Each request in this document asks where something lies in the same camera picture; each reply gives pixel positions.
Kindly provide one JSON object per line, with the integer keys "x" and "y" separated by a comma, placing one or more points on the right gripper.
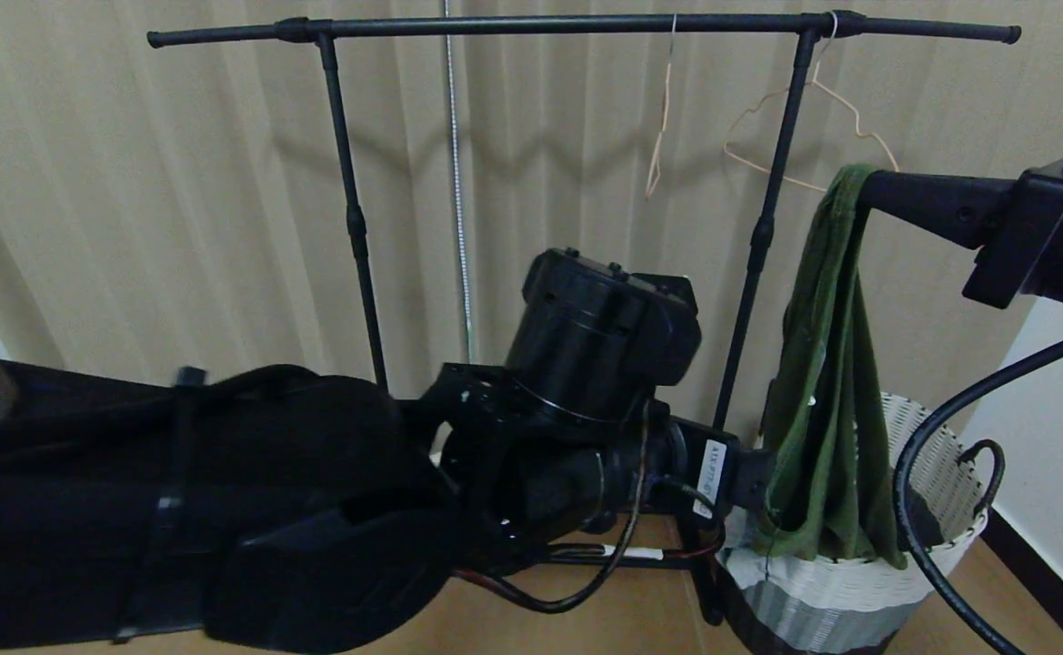
{"x": 1031, "y": 236}

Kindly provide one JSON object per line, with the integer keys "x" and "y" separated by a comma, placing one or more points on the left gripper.
{"x": 576, "y": 482}

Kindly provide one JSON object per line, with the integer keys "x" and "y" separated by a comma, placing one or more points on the green printed shirt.
{"x": 822, "y": 409}

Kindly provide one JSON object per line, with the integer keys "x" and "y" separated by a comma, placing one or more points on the pink clothes hanger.
{"x": 755, "y": 162}
{"x": 665, "y": 109}

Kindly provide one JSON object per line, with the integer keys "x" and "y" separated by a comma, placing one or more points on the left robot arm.
{"x": 222, "y": 473}

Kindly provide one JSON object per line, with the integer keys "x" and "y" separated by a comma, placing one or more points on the white laundry basket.
{"x": 858, "y": 600}

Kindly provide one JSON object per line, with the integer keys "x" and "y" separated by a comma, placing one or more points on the black clothes rack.
{"x": 540, "y": 25}

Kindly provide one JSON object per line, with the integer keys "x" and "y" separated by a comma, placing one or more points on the beige curtain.
{"x": 131, "y": 182}

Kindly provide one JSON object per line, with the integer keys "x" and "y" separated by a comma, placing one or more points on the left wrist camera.
{"x": 672, "y": 327}

